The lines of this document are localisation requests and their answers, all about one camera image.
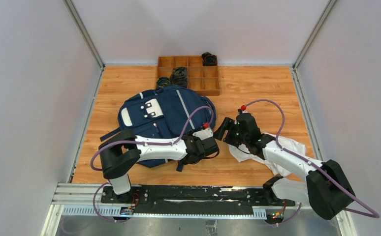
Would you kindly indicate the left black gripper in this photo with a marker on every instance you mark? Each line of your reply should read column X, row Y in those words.
column 208, row 145

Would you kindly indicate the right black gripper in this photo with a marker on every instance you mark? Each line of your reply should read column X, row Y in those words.
column 228, row 124

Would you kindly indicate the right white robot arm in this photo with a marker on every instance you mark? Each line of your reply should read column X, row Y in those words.
column 323, row 185

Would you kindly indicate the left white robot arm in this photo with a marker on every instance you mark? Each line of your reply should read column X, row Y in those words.
column 121, row 152

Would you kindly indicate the white cloth garment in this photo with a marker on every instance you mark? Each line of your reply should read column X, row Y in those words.
column 276, row 159

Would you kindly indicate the wooden compartment tray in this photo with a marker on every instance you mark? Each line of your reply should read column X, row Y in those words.
column 205, row 80

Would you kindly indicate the black rolled belt middle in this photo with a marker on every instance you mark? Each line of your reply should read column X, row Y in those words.
column 179, row 77

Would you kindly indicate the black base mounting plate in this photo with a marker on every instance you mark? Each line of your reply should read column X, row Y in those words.
column 197, row 200

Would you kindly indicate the black rolled belt left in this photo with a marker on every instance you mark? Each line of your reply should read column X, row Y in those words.
column 162, row 82

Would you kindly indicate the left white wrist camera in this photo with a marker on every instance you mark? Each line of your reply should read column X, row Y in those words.
column 204, row 134

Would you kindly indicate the aluminium frame rail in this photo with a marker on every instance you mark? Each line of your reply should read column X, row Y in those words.
column 76, row 211

